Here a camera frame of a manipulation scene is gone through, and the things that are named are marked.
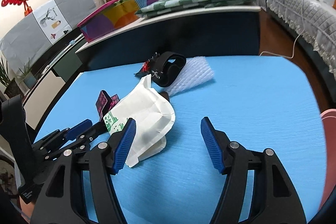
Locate small dark floral box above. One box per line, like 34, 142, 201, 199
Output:
95, 90, 121, 121

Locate dark blue coffee table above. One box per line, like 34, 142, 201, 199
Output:
75, 6, 261, 72

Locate white foam net sleeve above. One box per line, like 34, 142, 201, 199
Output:
168, 56, 216, 96

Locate red black wrapper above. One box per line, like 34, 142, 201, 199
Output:
134, 52, 160, 77

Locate white power cable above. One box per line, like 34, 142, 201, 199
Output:
259, 0, 321, 59

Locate colourful tin box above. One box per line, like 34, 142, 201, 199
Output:
77, 0, 160, 43

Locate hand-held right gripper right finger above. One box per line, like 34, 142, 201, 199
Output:
200, 117, 307, 224

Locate pink plastic bin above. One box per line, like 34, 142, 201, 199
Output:
319, 109, 336, 211

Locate grey quilted sofa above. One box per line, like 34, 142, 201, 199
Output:
255, 0, 336, 80

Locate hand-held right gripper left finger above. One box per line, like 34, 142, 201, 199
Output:
31, 118, 137, 224

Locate white rod with blue tip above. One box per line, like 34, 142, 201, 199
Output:
47, 40, 77, 67

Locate white paper bag green print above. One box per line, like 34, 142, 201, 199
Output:
103, 74, 176, 168

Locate potted green plant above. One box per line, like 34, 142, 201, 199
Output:
0, 55, 36, 98

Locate television cabinet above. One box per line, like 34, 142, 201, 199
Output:
21, 27, 88, 130

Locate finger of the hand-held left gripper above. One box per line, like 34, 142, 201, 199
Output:
45, 121, 111, 159
31, 119, 93, 151

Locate grey covered television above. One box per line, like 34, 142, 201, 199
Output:
0, 0, 96, 67

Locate blue printed table mat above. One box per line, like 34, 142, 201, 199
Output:
31, 55, 327, 224

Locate black elastic strap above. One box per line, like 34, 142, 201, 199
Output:
151, 51, 187, 88

